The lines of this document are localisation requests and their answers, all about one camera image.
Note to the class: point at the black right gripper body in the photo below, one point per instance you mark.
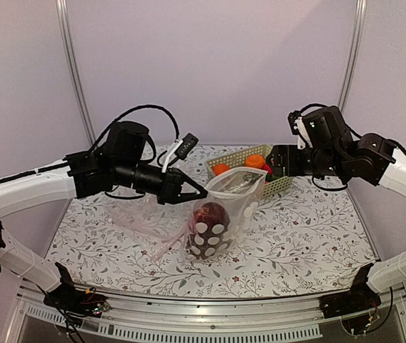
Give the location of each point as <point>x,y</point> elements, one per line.
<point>323,162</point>

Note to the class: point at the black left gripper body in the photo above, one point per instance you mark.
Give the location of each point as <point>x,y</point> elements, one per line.
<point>126,173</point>

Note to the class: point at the clear pink-zipper zip bag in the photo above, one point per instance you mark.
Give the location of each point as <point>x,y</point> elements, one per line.
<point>154,227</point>

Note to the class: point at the clear white-dotted zip bag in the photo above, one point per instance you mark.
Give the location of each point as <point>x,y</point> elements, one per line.
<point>239,191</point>

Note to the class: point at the dark purple toy grapes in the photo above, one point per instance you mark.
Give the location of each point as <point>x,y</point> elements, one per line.
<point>201,248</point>

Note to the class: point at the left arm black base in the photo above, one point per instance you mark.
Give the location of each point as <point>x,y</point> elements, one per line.
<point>67,298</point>

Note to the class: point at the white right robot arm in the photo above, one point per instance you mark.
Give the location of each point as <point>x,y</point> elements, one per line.
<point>376,160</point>

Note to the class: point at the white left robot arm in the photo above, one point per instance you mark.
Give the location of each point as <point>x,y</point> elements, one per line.
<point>76,176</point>

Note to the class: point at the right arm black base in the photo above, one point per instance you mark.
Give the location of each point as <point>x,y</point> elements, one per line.
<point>358,298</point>

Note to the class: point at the red toy tomato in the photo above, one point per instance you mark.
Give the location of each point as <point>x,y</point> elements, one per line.
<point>267,168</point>

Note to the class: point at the orange toy fruit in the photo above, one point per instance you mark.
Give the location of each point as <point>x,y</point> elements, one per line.
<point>255,161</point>
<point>220,169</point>

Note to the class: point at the floral patterned table mat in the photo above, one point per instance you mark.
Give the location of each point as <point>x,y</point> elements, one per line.
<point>301,241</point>

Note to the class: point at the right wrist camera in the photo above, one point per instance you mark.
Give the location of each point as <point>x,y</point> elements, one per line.
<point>298,129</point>

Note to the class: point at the left aluminium frame post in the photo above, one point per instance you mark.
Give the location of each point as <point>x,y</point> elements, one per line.
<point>62,12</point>

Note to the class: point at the aluminium frame post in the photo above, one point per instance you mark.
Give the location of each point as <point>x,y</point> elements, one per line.
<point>355,44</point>
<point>62,12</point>

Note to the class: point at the right aluminium frame post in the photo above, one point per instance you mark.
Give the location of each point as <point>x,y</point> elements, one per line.
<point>355,44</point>

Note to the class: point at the aluminium front rail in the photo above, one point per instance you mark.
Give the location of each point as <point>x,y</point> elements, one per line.
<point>135,317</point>

